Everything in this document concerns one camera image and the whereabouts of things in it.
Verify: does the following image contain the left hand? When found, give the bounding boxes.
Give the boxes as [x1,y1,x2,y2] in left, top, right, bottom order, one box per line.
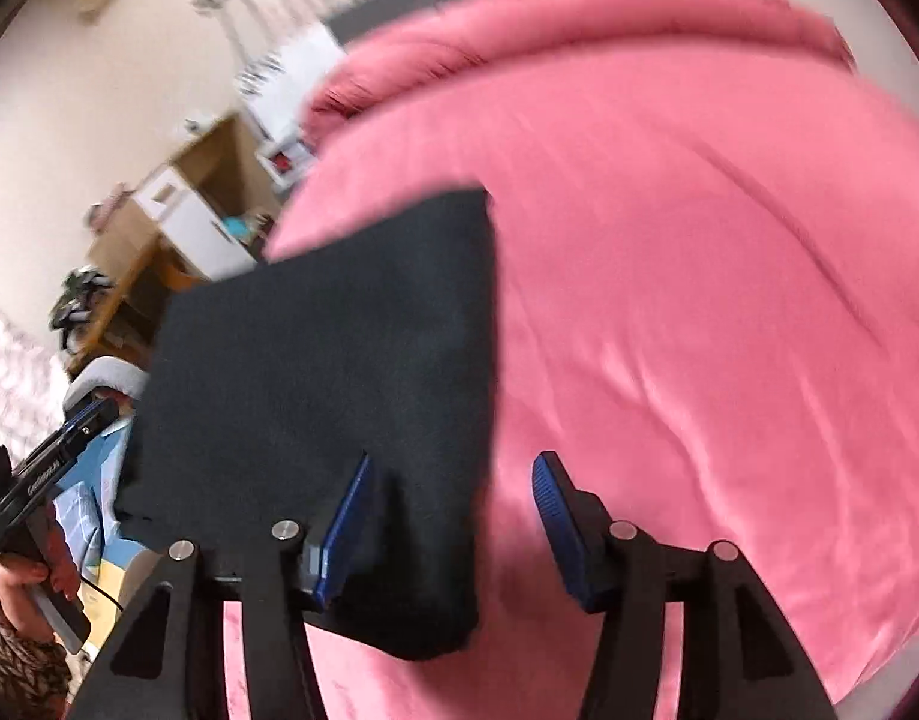
[0,515,82,642]

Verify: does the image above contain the black pants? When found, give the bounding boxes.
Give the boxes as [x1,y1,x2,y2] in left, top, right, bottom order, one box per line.
[115,188,497,660]

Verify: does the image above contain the wooden white cabinet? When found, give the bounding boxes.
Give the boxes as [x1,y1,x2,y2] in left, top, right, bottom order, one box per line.
[87,114,281,281]

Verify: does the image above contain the potted green plant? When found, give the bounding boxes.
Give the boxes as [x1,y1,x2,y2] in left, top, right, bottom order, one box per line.
[50,265,115,351]

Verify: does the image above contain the white grey nightstand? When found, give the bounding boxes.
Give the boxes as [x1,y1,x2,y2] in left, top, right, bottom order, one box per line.
[235,21,346,197]

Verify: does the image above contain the wooden desk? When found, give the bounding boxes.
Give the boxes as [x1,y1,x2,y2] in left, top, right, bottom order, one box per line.
[64,234,204,379]

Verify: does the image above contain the grey chair back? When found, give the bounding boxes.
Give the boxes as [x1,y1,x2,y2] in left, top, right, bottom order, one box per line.
[62,356,149,415]

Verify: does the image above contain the red rolled duvet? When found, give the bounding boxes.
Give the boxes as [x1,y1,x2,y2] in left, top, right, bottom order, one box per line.
[299,0,855,146]

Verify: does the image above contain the pink bed blanket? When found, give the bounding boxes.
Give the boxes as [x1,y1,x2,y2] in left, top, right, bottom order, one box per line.
[269,43,919,718]

